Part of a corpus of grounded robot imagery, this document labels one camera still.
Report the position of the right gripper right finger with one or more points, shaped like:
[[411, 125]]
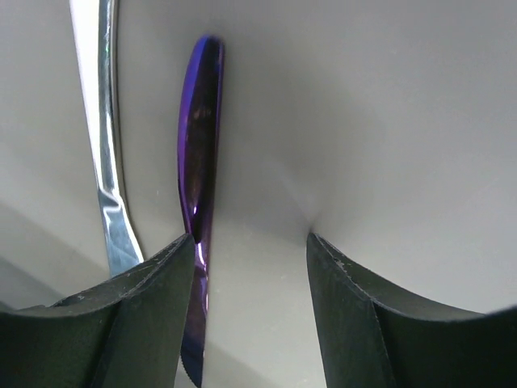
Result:
[[373, 333]]

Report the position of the dark blue utensil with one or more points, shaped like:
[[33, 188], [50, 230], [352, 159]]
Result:
[[197, 145]]

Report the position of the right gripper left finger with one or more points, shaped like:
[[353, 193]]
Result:
[[124, 332]]

